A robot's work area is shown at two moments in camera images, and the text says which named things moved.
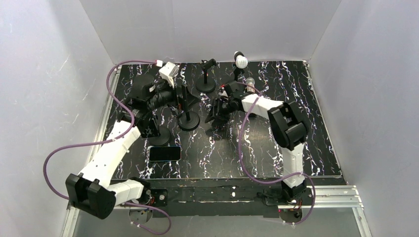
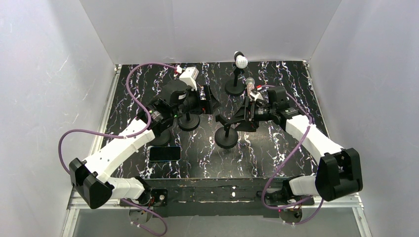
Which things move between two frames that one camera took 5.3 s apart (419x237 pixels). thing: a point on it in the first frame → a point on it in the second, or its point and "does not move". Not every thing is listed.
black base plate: [218, 198] does not move
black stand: [205, 87] → [227, 137]
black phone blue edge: [165, 153] does not move
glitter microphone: [250, 81] does not move
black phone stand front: [162, 139] does not move
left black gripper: [178, 98] → [203, 100]
